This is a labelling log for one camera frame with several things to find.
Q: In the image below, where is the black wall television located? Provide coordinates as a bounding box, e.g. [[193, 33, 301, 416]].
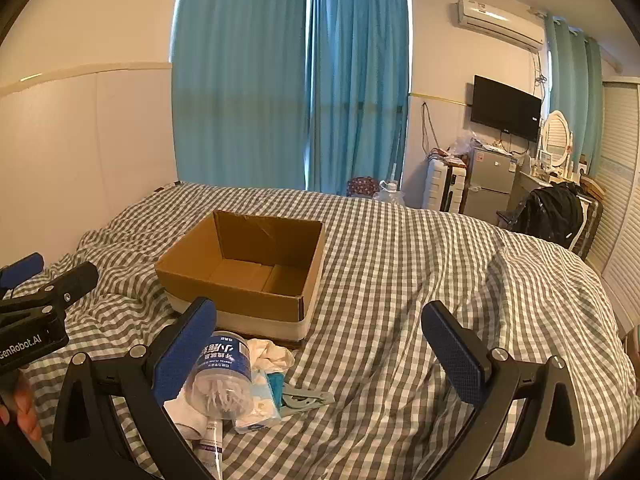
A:
[[470, 75, 543, 144]]

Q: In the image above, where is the white air conditioner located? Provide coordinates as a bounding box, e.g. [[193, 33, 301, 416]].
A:
[[456, 0, 546, 54]]

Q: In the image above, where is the person's left hand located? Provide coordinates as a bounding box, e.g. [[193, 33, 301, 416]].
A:
[[0, 367, 44, 443]]

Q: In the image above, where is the white oval mirror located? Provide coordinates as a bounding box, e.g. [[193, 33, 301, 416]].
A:
[[542, 110, 575, 171]]

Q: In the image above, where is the white suitcase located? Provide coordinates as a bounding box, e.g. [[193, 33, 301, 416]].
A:
[[422, 157, 469, 213]]

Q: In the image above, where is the brown cardboard box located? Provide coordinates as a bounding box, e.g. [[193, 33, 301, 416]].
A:
[[154, 210, 326, 347]]

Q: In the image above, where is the white louvered wardrobe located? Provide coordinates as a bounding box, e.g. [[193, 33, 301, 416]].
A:
[[582, 77, 640, 333]]

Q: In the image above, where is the hanging wall cable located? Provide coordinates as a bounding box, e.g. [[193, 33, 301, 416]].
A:
[[419, 102, 437, 157]]

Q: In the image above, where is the dark floral bag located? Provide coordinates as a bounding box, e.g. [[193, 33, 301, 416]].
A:
[[346, 176, 380, 199]]

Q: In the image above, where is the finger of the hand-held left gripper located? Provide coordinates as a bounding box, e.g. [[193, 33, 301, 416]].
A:
[[0, 253, 45, 292], [0, 261, 100, 317]]

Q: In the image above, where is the small grey fridge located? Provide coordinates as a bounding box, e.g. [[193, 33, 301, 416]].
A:
[[459, 146, 524, 222]]

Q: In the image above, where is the small clear bottle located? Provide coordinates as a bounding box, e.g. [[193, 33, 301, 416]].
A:
[[192, 416, 224, 480]]

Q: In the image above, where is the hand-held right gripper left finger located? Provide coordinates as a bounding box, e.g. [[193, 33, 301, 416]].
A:
[[51, 296, 218, 480]]

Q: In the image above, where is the narrow teal curtain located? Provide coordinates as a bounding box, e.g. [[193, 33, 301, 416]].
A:
[[543, 13, 606, 172]]

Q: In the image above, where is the wide teal curtain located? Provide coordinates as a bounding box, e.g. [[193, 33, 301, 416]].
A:
[[171, 0, 309, 192]]

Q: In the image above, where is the teal corner curtain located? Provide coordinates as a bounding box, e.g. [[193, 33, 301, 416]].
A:
[[305, 0, 411, 197]]

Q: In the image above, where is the wooden chair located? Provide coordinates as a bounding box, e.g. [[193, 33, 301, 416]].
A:
[[570, 175, 606, 262]]

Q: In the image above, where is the white cloth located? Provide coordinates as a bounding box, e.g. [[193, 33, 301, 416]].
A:
[[164, 394, 211, 438], [247, 338, 296, 376]]

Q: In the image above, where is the white tissue packet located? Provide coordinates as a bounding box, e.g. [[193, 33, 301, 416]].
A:
[[234, 370, 284, 434]]

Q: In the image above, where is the clear plastic bag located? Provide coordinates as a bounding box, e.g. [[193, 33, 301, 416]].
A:
[[447, 132, 484, 159]]

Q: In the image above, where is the light green plastic tool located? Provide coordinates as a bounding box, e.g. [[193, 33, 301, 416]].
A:
[[279, 380, 336, 417]]

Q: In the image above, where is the clear water jug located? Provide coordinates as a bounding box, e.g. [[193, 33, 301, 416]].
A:
[[372, 180, 407, 207]]

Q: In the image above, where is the black jacket on chair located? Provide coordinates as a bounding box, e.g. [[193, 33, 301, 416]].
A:
[[511, 182, 585, 249]]

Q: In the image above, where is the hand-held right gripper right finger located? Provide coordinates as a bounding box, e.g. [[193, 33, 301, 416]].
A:
[[421, 300, 586, 480]]

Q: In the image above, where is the white dressing table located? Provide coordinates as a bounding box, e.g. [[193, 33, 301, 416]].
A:
[[507, 169, 567, 216]]

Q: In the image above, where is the clear jar with blue label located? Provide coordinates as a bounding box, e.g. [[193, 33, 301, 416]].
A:
[[182, 331, 254, 421]]

